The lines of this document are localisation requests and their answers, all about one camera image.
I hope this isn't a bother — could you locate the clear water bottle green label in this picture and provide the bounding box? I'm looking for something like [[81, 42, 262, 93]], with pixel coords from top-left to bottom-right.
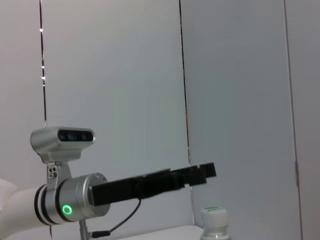
[[199, 206, 230, 240]]

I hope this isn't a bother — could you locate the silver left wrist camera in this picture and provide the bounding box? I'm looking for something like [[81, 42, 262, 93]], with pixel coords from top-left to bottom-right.
[[30, 127, 97, 191]]

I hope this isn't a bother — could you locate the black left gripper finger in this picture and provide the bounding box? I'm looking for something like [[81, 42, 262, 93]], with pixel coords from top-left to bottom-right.
[[197, 162, 217, 179]]

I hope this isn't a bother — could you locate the left gripper cable with plug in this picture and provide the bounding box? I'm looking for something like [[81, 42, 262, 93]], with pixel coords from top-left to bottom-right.
[[79, 198, 142, 240]]

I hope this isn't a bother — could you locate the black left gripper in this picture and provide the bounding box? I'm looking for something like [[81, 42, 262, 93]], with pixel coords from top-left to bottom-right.
[[91, 166, 208, 207]]

